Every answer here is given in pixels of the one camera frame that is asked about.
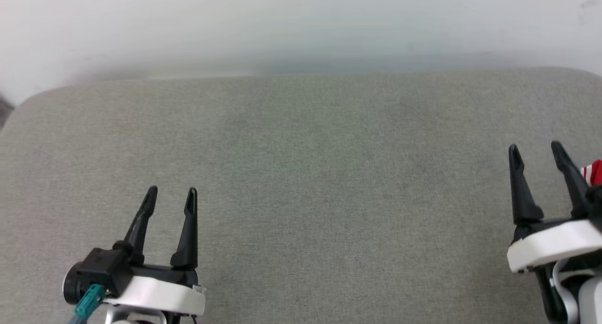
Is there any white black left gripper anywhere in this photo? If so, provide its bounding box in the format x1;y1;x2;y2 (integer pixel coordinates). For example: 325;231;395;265
103;186;206;316

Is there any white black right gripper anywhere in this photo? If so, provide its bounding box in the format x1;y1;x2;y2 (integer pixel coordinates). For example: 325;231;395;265
506;141;602;274

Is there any red white patterned garment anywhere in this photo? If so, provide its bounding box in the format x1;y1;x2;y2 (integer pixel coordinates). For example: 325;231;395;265
581;159;602;187

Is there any grey fabric sofa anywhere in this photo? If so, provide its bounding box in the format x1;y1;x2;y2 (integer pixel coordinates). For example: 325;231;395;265
0;68;602;324

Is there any teal connector cable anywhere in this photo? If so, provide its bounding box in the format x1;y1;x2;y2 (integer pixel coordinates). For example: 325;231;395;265
70;284;108;324

